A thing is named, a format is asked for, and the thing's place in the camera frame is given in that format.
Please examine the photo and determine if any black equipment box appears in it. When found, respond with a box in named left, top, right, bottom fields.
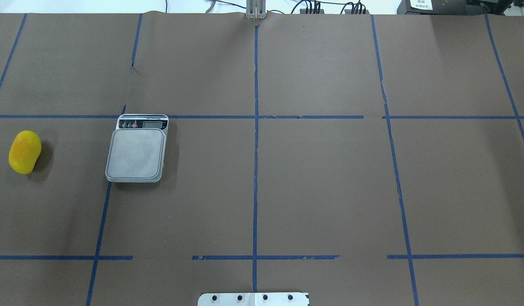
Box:
left=396, top=0, right=468, bottom=15

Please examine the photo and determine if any silver digital kitchen scale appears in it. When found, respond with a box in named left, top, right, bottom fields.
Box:
left=105, top=113, right=169, bottom=183

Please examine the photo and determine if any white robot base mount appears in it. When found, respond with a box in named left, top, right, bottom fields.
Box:
left=197, top=292, right=310, bottom=306

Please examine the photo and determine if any grey aluminium camera post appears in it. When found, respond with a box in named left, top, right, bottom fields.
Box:
left=246, top=0, right=267, bottom=20

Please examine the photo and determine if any yellow mango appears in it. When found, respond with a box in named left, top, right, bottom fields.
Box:
left=9, top=130, right=42, bottom=175

